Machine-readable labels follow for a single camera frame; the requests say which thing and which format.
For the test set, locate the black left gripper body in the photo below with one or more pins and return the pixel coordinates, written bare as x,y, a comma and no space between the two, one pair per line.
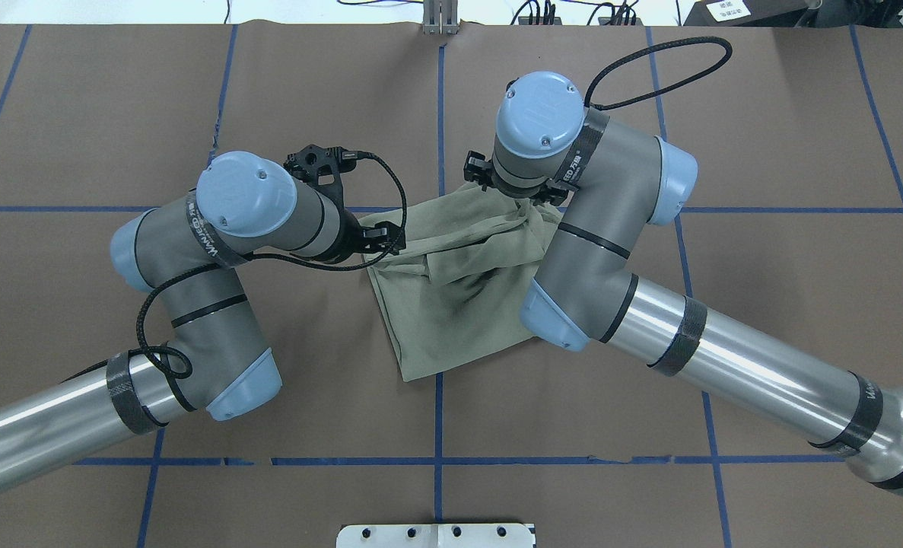
350,238

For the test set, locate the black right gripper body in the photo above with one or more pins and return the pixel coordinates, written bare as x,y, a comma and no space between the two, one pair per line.
475,169

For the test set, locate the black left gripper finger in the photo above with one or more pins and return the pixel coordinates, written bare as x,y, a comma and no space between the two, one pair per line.
384,237

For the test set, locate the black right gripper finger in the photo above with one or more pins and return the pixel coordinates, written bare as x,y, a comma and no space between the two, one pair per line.
478,169

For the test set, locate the sage green long-sleeve shirt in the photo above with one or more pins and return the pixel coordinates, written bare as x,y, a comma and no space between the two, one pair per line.
454,294

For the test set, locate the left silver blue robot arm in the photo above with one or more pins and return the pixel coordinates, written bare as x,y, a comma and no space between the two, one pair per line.
198,343

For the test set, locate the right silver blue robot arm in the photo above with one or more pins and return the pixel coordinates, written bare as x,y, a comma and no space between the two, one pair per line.
614,181

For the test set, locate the orange black USB hub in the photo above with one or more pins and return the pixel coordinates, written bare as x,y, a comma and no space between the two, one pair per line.
576,14

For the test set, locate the black box with label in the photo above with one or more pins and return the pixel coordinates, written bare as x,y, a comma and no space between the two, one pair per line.
748,13

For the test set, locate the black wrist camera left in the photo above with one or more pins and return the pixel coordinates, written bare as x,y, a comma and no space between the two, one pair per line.
321,166

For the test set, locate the aluminium frame post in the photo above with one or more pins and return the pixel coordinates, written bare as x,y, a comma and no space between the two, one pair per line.
440,17

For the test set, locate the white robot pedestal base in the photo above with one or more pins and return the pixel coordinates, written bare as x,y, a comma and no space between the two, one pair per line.
438,535

